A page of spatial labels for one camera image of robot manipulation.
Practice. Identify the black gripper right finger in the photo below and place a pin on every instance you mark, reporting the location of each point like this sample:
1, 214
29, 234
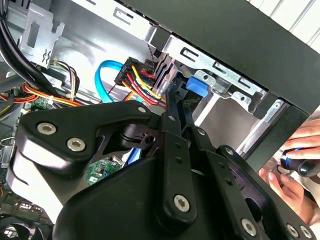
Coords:
230, 182

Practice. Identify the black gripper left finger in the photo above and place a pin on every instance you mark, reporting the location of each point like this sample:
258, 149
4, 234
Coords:
62, 135

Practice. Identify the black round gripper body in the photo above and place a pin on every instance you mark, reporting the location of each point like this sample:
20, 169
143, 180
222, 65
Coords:
112, 212

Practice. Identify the small round black tool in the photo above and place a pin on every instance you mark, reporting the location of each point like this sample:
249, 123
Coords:
307, 167

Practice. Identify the hard disk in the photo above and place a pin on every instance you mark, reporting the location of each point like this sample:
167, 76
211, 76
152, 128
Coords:
197, 86

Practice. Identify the person's left hand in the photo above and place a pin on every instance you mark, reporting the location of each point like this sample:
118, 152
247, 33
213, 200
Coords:
295, 197

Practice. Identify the person's right hand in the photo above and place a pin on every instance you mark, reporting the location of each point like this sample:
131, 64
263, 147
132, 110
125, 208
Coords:
310, 138

